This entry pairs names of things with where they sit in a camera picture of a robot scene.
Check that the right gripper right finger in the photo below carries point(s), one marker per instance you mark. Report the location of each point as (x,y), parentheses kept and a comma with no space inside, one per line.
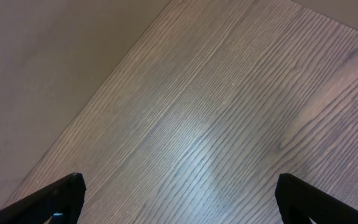
(301,203)

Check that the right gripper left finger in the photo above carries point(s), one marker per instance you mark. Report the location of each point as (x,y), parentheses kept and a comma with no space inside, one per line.
(59,202)

